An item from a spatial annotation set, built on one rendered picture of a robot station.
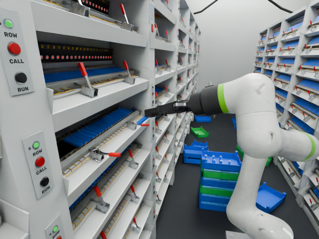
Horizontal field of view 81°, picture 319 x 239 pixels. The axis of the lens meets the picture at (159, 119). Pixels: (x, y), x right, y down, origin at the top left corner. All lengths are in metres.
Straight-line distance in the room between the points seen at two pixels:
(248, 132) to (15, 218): 0.52
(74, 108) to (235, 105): 0.42
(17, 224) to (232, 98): 0.55
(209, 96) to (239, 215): 0.67
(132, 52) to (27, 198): 0.74
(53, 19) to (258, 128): 0.50
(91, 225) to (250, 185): 0.71
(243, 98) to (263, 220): 0.65
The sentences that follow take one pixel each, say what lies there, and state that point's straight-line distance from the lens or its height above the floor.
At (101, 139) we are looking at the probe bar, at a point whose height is 0.98.
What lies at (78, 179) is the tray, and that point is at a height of 0.94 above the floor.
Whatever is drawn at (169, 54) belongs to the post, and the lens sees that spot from 1.63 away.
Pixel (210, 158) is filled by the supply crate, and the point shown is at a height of 0.40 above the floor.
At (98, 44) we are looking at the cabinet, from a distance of 0.93.
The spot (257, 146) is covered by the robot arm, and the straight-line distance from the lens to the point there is 0.53.
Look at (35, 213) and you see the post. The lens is 0.45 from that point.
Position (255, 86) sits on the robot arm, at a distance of 0.55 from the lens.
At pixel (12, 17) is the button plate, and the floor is 1.30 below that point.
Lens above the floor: 1.24
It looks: 18 degrees down
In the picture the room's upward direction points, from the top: straight up
